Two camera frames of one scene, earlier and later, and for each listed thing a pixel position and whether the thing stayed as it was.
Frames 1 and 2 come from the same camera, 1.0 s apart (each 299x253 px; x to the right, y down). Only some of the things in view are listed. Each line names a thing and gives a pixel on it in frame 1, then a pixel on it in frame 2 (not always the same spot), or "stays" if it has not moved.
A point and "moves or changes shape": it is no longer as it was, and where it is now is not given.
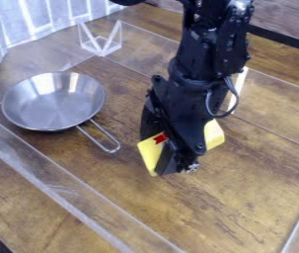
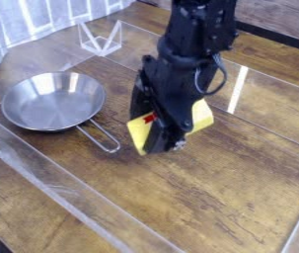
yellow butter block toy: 148,148 moves or changes shape
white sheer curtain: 9,22 stays
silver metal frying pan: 56,101 stays
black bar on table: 279,38 stays
